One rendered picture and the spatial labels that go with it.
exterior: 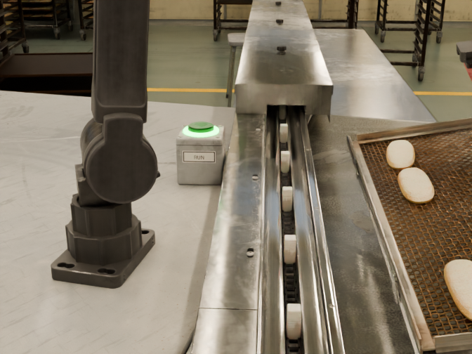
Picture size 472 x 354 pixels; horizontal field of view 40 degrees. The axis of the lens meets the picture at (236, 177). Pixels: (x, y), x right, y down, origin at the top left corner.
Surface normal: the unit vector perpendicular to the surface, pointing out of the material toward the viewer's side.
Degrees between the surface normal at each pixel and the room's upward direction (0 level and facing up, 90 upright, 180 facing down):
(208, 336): 0
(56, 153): 0
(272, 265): 0
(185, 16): 90
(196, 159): 90
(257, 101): 90
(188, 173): 90
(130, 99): 76
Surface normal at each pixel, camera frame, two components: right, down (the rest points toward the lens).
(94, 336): 0.00, -0.93
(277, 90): -0.05, 0.37
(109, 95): 0.25, 0.14
